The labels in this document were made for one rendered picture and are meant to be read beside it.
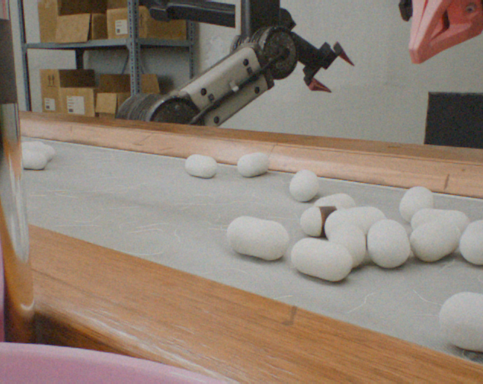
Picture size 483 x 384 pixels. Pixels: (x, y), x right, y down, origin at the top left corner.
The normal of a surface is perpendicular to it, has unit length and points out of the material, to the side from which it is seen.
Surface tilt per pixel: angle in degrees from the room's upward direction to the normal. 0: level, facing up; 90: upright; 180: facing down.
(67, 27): 77
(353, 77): 90
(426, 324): 0
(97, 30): 90
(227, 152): 45
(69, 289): 0
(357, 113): 90
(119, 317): 0
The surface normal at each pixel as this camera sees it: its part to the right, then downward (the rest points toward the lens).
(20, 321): 0.86, 0.11
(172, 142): -0.45, -0.58
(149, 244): 0.00, -0.98
